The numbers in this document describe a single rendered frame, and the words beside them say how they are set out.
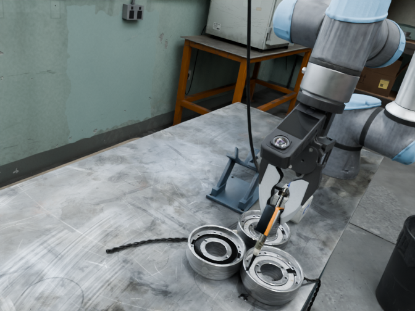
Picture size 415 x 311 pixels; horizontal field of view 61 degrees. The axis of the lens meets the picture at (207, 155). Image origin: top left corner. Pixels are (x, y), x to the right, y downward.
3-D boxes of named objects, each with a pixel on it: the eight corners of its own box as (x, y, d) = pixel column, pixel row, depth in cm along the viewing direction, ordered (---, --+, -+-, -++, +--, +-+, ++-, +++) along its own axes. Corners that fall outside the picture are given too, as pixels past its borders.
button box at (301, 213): (297, 224, 80) (304, 207, 77) (269, 210, 83) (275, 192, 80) (309, 209, 86) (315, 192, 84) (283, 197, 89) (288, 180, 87)
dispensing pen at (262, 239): (232, 275, 58) (275, 183, 57) (241, 271, 62) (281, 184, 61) (243, 282, 57) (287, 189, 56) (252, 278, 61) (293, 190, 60)
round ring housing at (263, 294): (244, 308, 57) (250, 290, 55) (233, 260, 66) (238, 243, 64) (305, 310, 59) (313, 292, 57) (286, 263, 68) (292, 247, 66)
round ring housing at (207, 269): (177, 272, 61) (180, 255, 59) (192, 235, 70) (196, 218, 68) (236, 290, 60) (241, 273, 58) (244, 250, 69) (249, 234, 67)
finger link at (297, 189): (306, 221, 61) (320, 172, 58) (294, 233, 56) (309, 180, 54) (289, 215, 63) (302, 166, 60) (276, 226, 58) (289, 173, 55)
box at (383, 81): (394, 100, 356) (411, 63, 339) (346, 86, 374) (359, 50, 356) (396, 92, 389) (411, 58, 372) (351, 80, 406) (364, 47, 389)
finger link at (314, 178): (314, 207, 56) (329, 154, 53) (310, 210, 54) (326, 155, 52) (285, 196, 58) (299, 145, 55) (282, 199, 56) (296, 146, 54)
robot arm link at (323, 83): (354, 76, 47) (297, 58, 50) (340, 109, 48) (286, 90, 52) (364, 77, 53) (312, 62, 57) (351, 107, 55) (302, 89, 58)
